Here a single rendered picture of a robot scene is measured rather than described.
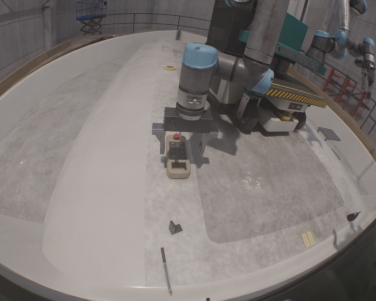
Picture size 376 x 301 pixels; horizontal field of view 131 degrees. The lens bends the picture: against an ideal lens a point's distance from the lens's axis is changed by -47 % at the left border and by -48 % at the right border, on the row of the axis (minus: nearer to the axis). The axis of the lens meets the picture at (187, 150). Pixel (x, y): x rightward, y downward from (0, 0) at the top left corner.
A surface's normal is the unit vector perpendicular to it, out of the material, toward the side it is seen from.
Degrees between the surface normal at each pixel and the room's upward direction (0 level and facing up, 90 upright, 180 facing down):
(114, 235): 7
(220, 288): 38
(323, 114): 90
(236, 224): 0
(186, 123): 90
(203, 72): 90
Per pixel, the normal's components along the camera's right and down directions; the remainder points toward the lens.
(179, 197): 0.15, -0.70
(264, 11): -0.73, 0.39
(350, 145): -0.96, 0.04
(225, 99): 0.26, 0.71
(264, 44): -0.30, 0.63
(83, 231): -0.16, -0.68
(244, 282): 0.19, -0.14
